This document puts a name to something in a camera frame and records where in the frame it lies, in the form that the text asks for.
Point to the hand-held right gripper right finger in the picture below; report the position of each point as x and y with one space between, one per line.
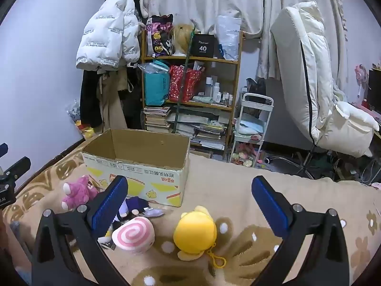
271 211

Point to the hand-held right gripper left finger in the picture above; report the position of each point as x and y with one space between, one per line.
108 207

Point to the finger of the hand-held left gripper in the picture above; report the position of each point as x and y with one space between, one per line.
2 149
18 167

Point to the pink plush bear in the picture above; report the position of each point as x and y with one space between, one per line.
79 192

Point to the pink white swirl roll plush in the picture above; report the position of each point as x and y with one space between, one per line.
134 234

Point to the printed cardboard box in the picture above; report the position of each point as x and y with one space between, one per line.
148 181

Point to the purple plush doll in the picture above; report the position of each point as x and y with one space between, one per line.
135 204

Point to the beige printed blanket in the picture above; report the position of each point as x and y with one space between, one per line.
223 190

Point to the pile of small plush toys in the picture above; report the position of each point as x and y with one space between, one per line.
245 156

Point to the plastic bag of toys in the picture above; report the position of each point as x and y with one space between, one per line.
74 114

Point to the light blue cloth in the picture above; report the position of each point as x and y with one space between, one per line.
251 126

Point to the black hanging garment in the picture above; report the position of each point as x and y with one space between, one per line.
134 107
89 98

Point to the beige hanging trousers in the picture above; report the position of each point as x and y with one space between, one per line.
111 107

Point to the stack of books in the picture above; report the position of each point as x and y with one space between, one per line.
190 128

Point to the white utility cart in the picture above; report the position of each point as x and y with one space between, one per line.
244 99

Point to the dark patterned bag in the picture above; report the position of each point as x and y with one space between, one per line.
256 85

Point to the group of small bottles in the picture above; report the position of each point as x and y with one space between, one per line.
217 93

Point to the teal bag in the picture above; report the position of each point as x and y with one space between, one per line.
156 86

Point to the green pole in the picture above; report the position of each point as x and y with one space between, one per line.
182 88

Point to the red gift bag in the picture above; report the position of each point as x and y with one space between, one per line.
184 83

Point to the white mattress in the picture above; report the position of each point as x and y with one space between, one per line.
306 65

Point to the white puffer jacket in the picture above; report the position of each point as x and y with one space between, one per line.
104 35

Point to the black monitor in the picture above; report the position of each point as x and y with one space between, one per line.
375 89

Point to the pink fan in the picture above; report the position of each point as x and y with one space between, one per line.
360 73

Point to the wooden shelf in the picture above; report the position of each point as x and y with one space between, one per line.
190 58

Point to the printed tote bag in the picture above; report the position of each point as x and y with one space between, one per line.
160 38

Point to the black box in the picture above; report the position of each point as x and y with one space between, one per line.
203 47

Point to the clear plastic bag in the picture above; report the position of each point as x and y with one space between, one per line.
227 35

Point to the blonde wig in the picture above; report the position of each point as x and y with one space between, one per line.
180 37

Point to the white curtain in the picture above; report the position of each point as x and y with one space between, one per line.
208 0

